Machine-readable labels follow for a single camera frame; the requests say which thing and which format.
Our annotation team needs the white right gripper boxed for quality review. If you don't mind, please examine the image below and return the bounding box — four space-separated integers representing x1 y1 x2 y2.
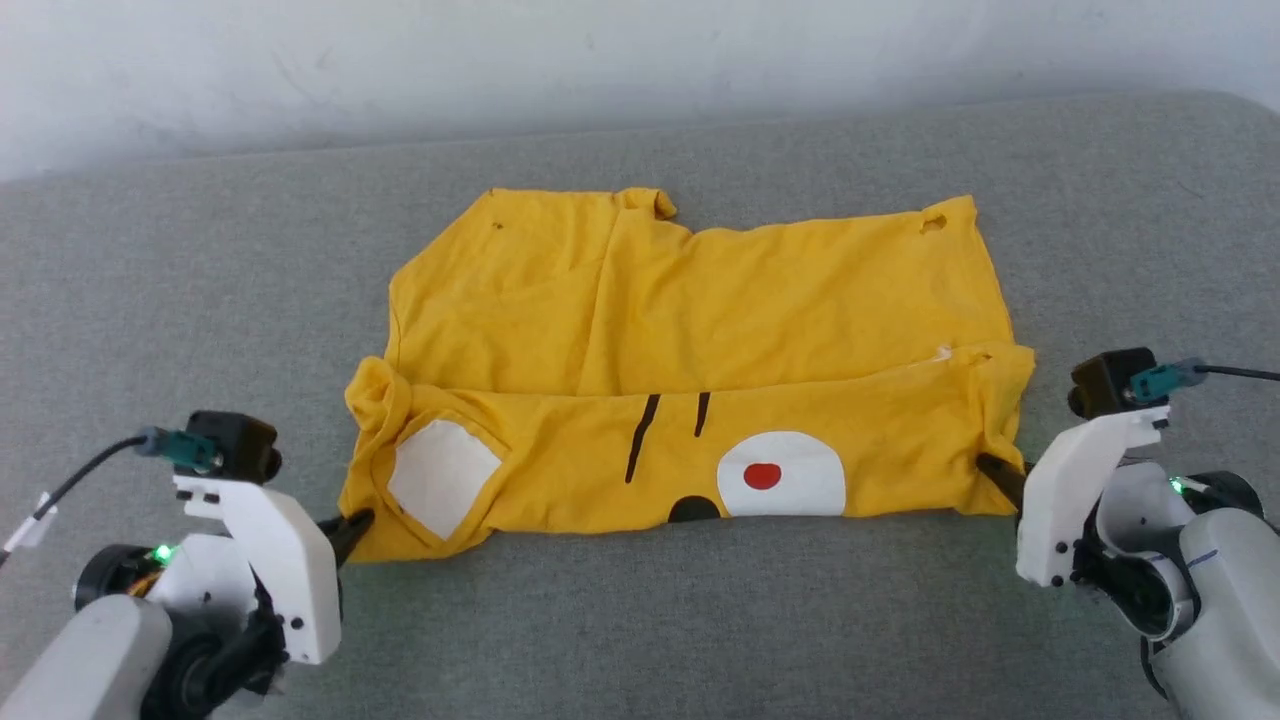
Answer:
975 404 1172 589

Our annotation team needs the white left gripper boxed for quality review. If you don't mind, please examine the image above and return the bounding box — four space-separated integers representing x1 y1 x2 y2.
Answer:
171 474 377 667

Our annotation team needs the yellow shirt with white print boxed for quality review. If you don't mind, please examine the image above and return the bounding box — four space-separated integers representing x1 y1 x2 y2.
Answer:
338 186 1038 564

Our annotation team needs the black cable with teal plug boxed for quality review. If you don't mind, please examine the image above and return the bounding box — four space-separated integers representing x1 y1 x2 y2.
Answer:
0 427 223 563
1129 357 1280 403

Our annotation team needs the grey-green fabric sofa seat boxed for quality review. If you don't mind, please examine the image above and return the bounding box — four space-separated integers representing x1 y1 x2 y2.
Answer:
0 92 1280 720

